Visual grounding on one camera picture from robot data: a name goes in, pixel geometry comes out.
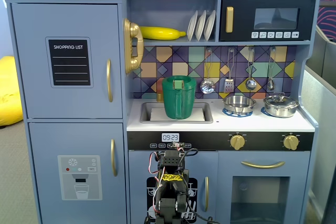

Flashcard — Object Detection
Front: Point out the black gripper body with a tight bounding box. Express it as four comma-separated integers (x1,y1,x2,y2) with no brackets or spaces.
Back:
157,150,188,174

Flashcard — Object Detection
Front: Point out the blue cabinet door with sticker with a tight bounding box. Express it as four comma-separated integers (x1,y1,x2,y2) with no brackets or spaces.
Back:
128,150,219,224

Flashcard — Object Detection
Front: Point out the blue oven door with window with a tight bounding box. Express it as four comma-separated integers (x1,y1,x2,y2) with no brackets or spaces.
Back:
217,151,311,224

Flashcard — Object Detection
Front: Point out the blue fridge door with dispenser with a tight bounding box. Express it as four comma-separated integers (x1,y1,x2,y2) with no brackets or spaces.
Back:
28,122,127,224

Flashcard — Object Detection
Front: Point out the blue fridge door with chalkboard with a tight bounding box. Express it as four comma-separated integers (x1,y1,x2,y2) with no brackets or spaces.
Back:
10,3,123,119

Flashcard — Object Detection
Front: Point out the grey toy sink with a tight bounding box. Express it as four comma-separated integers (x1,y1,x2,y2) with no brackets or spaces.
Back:
139,101,214,124

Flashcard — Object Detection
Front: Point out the green plastic pitcher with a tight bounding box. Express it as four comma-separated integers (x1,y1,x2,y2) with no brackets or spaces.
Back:
161,75,197,120

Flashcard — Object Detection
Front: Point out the gold stove knob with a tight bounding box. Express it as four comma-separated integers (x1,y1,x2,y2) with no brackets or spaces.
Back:
282,134,300,151
229,134,246,151

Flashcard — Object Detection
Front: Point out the steel skimmer spoon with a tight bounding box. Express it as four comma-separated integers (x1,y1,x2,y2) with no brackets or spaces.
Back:
201,48,215,95

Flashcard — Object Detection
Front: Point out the steel pan without lid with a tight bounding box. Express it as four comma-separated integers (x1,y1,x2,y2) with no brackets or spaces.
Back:
222,95,257,115

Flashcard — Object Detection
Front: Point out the steel slotted spatula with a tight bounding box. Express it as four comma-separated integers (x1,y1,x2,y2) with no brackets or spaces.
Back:
224,48,235,93

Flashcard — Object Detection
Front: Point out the steel ladle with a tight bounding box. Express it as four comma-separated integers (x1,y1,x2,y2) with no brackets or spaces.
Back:
245,47,257,91

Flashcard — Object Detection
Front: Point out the steel pot with lid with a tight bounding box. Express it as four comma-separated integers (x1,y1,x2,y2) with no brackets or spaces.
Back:
263,92,299,118

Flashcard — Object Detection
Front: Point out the steel whisk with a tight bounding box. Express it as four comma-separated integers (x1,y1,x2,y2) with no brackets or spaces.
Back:
267,47,277,91

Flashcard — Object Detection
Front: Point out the yellow toy banana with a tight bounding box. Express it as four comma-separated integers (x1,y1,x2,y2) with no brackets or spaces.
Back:
139,26,187,41

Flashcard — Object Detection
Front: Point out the gold toy telephone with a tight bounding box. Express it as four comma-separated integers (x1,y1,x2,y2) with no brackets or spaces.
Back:
123,18,144,75

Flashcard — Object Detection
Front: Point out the white toy plate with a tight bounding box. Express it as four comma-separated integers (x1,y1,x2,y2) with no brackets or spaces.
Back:
204,10,216,41
186,10,198,41
195,10,207,41

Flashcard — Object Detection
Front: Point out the black shopping list chalkboard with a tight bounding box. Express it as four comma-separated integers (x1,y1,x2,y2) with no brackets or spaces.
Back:
48,39,91,87

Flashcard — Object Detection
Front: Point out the black toy microwave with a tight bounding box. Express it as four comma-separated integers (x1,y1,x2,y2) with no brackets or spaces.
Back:
219,0,316,41

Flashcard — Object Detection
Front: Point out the grey partition panel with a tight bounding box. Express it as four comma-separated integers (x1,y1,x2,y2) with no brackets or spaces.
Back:
301,24,336,224

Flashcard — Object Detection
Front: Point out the yellow bean bag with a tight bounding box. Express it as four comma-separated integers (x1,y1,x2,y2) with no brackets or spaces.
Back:
0,56,24,127

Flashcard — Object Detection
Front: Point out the small wrist camera board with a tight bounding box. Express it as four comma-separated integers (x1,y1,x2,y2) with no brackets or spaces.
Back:
170,142,186,152

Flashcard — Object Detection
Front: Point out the gold cabinet door handle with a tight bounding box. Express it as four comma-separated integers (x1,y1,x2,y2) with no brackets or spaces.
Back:
204,176,210,213

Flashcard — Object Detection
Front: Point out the short gold fridge handle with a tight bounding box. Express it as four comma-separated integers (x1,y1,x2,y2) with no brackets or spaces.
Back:
110,138,118,177

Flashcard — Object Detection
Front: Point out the gold oven door handle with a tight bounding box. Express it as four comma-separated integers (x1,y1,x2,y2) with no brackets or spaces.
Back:
240,160,286,169

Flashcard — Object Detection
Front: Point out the long gold fridge handle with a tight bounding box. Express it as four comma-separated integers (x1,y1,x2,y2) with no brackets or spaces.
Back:
106,58,114,103

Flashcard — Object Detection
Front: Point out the gold microwave handle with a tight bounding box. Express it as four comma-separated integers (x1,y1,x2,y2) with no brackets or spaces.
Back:
225,6,234,34

